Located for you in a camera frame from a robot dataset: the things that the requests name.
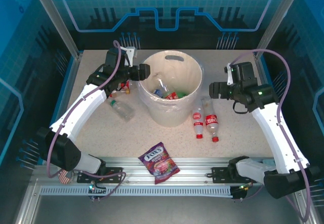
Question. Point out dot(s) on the clear bottle red label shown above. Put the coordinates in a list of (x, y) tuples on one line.
[(171, 96)]

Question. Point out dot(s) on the flag printed can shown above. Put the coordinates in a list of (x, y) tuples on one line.
[(65, 178)]

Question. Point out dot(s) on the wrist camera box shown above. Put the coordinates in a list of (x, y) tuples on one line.
[(129, 51), (228, 74)]

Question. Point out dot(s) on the aluminium frame post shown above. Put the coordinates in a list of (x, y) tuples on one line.
[(277, 18), (56, 18)]

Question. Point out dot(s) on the small clear plastic bottle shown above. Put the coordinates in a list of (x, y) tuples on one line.
[(163, 86)]

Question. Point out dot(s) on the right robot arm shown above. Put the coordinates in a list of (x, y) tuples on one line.
[(278, 135)]

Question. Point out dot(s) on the clear bottle red cap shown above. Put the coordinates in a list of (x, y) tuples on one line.
[(122, 84)]

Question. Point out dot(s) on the clear bottle blue label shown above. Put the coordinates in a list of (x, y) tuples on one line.
[(158, 93)]

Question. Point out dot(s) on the cola bottle red label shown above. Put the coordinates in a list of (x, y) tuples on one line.
[(211, 121)]

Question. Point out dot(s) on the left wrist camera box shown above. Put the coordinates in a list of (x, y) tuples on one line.
[(129, 51)]

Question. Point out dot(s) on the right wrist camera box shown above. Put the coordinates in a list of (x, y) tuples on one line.
[(228, 74)]

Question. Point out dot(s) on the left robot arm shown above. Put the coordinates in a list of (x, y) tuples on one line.
[(81, 110)]

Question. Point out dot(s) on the white plastic bin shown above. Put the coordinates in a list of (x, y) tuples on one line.
[(174, 117)]

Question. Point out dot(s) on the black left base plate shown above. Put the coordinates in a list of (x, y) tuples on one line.
[(114, 170)]

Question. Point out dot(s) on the clear bottle green cap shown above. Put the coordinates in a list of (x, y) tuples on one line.
[(122, 110)]

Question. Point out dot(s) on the black connector board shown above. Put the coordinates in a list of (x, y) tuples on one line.
[(239, 194), (97, 190)]

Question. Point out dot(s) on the purple candy bag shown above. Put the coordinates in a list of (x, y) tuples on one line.
[(160, 163)]

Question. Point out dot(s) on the clear bottle orange cap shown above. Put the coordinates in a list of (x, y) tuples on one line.
[(124, 92)]

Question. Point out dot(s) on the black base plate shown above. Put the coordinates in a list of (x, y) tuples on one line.
[(220, 174), (114, 170)]

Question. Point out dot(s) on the white bottle red label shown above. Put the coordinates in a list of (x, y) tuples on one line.
[(198, 118)]

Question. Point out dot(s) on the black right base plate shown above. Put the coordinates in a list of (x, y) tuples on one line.
[(220, 174)]

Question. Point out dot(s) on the aluminium mounting rail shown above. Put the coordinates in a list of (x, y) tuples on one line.
[(192, 163)]

